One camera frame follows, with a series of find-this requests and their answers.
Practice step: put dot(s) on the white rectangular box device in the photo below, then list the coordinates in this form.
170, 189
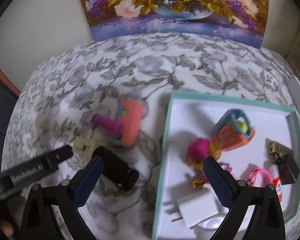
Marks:
293, 85

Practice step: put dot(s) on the red white glue stick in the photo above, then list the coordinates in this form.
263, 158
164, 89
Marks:
274, 171

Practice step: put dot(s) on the white usb charger plug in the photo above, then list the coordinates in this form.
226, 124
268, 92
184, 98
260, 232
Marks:
196, 207

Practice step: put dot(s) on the teal white shallow box tray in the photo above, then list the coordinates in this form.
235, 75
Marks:
191, 116

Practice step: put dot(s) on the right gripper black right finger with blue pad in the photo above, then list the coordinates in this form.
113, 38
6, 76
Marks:
266, 221

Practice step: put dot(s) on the salmon toy with blue handle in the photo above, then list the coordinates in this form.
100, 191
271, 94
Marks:
233, 130

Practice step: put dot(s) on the black power adapter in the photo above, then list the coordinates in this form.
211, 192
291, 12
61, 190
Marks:
288, 169

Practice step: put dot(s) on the white round camera device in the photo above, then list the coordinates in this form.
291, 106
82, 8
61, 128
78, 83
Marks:
206, 229

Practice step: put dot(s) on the gold patterned comb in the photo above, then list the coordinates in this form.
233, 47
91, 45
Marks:
279, 151

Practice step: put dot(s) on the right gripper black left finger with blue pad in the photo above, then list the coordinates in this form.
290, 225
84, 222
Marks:
39, 220

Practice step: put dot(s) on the grey floral tablecloth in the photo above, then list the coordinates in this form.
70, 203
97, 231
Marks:
63, 93

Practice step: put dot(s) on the flower painting canvas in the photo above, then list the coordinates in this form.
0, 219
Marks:
242, 21

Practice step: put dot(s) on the pink puppy toy figure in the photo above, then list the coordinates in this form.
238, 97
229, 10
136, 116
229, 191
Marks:
197, 151

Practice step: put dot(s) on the cream plastic toy crib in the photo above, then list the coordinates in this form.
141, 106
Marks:
86, 146

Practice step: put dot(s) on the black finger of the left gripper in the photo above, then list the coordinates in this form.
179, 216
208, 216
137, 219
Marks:
22, 175

